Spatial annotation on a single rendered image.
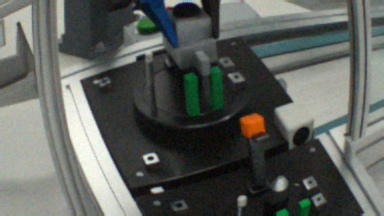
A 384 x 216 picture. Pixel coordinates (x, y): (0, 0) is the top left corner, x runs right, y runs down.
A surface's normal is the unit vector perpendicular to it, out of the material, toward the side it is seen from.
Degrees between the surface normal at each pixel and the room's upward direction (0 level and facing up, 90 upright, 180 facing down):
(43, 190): 0
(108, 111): 0
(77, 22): 90
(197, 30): 90
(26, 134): 0
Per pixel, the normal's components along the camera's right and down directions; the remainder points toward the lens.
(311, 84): -0.06, -0.80
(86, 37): -0.52, 0.54
